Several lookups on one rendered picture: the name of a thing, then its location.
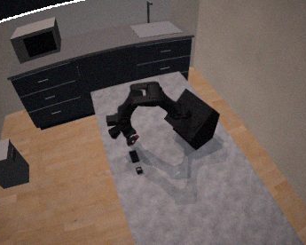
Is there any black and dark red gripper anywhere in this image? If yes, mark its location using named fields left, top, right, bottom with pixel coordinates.
left=123, top=122, right=139, bottom=145

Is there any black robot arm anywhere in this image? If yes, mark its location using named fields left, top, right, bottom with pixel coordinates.
left=106, top=82, right=202, bottom=139

